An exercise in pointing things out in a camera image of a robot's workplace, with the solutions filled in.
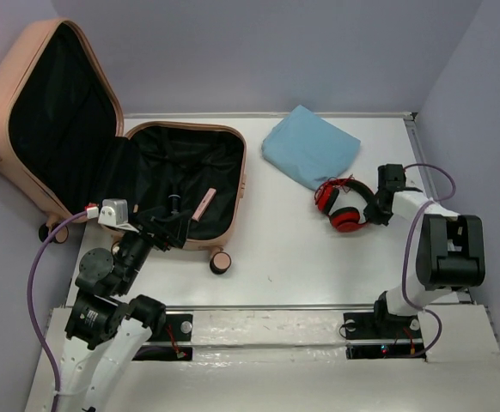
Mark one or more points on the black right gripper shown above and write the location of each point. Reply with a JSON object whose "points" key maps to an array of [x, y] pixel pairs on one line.
{"points": [[370, 212]]}

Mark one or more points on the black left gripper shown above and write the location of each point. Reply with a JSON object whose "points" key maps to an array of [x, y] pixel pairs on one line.
{"points": [[174, 226]]}

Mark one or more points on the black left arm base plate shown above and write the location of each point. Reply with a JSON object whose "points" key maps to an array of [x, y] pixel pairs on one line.
{"points": [[171, 343]]}

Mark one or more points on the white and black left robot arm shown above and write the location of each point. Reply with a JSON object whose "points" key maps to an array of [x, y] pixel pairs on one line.
{"points": [[103, 334]]}

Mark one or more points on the light blue cloth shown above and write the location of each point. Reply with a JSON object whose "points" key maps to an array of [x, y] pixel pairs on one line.
{"points": [[308, 149]]}

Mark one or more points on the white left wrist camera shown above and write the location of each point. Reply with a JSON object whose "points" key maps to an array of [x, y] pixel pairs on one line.
{"points": [[114, 214]]}

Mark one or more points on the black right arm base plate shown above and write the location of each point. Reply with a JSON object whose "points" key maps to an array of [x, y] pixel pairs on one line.
{"points": [[371, 339]]}

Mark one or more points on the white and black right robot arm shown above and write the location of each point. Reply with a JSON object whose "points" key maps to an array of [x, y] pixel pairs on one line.
{"points": [[444, 250]]}

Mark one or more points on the pink hard-shell suitcase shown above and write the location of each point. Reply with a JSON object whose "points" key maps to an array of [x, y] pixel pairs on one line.
{"points": [[64, 145]]}

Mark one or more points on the red and black headphones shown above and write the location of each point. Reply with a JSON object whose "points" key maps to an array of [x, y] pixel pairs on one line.
{"points": [[346, 219]]}

